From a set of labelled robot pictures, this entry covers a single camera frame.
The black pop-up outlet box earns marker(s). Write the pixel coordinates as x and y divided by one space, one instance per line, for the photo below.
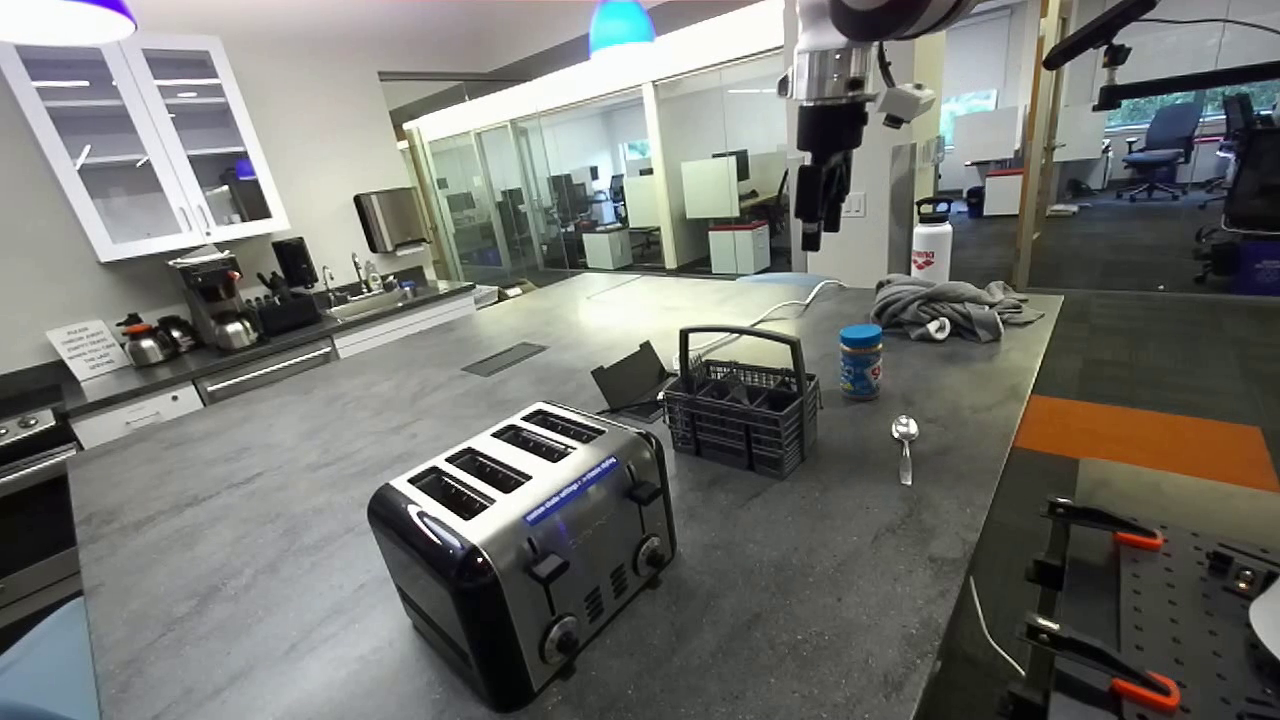
632 380

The row of coffee carafes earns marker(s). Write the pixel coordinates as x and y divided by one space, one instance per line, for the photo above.
150 342

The whiteboard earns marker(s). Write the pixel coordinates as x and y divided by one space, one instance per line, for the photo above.
988 135

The steel stove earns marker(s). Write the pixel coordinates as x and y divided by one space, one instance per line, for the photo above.
30 510

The steel dishwasher drawer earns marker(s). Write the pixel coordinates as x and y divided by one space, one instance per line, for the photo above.
265 370

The steel four-slot toaster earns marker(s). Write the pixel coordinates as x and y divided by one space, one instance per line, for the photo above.
520 560

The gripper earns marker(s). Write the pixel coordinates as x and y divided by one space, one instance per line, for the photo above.
830 130

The paper sign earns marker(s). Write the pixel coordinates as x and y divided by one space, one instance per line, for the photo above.
87 350

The blue office chair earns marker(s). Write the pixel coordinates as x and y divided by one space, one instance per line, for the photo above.
1165 140

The black condiment organizer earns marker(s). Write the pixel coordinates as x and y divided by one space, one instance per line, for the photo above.
288 312

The wall switch plate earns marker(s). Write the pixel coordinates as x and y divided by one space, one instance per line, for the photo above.
853 204

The metal spoon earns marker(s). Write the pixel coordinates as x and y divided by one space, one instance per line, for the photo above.
905 432

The dark grey cutlery basket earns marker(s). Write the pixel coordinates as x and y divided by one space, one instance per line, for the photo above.
740 420

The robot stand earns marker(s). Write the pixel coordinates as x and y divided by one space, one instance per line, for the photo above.
1160 610

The white cabinet with red top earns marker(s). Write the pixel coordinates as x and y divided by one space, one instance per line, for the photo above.
740 248
1003 193

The white water bottle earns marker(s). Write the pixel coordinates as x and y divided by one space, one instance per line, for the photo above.
931 245

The toaster lever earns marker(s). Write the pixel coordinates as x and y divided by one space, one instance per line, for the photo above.
643 493
548 568

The tap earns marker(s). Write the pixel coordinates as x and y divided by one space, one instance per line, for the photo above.
359 270

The sink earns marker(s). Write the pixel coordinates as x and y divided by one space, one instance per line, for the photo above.
370 302

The camera on mount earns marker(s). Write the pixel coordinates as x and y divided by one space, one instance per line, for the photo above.
1095 35

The counter vent grille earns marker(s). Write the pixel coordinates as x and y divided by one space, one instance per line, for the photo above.
504 359

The light blue chair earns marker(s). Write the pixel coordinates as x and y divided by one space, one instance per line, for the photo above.
45 665

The white wall cabinet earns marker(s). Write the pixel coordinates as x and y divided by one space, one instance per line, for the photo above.
140 140

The grey cloth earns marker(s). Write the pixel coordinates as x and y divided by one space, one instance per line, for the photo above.
950 305

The blue pendant lamp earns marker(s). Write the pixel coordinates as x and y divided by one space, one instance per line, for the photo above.
620 25
60 15

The black office chair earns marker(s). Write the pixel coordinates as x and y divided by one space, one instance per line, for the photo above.
1250 190

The black wall dispenser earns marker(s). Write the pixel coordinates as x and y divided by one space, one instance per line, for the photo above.
294 262

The toaster knob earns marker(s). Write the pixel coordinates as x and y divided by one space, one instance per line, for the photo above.
560 640
651 556

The black clamp with orange tip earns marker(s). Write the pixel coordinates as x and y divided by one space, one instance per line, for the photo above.
1090 655
1095 521

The jar with blue lid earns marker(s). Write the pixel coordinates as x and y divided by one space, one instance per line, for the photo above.
861 365

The paper towel dispenser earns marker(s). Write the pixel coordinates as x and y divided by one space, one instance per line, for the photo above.
390 220

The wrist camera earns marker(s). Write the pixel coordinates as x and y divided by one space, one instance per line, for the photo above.
908 103

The coffee maker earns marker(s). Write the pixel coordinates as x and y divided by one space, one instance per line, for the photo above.
215 300

